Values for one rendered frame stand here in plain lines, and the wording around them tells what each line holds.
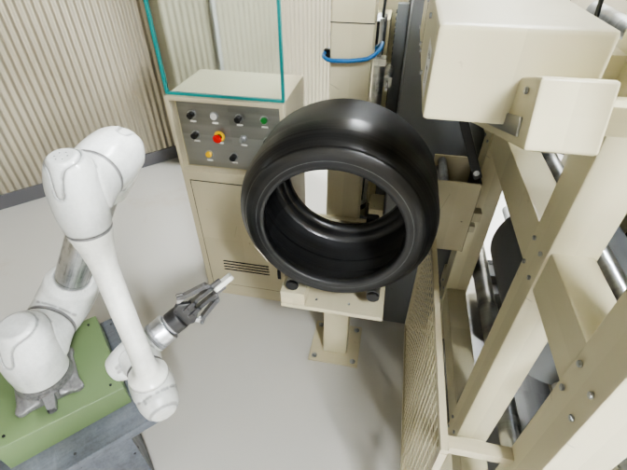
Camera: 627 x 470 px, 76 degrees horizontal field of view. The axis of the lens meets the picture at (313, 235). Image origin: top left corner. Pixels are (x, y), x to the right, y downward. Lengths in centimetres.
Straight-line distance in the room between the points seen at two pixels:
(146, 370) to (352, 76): 104
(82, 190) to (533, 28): 85
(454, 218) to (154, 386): 110
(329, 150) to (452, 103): 39
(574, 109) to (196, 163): 178
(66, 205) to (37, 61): 288
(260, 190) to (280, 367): 133
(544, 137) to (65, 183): 85
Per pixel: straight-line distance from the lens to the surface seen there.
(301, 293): 142
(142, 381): 119
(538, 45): 72
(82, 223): 98
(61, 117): 391
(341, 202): 158
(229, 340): 241
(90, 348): 161
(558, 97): 65
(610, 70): 85
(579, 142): 66
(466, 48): 70
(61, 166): 94
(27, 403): 154
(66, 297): 144
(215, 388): 226
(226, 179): 206
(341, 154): 102
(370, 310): 146
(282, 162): 106
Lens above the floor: 191
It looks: 39 degrees down
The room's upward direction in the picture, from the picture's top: straight up
